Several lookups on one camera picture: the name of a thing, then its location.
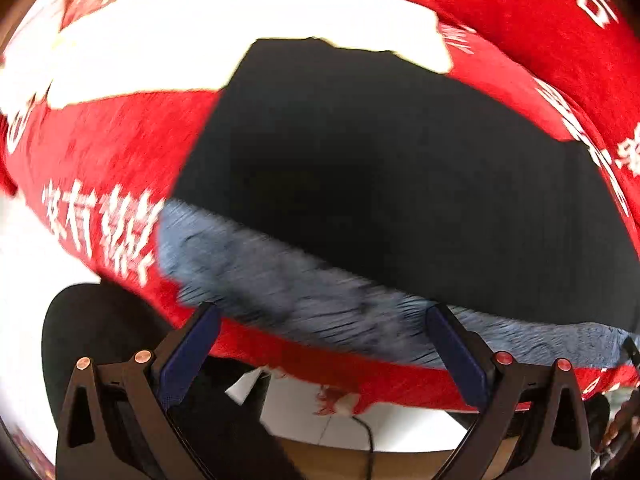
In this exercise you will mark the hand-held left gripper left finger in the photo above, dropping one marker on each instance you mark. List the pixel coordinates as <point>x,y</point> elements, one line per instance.
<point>190,355</point>

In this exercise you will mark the blue-grey leaf-patterned cloth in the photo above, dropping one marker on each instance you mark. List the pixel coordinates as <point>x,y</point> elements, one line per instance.
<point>280,280</point>

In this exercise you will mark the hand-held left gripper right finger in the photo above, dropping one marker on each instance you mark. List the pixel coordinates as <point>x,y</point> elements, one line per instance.
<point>457,355</point>

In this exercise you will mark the black pants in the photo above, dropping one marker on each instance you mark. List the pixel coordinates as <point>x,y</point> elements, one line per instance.
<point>375,160</point>

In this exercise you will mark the red printed blanket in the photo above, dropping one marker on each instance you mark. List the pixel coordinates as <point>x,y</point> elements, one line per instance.
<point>100,160</point>

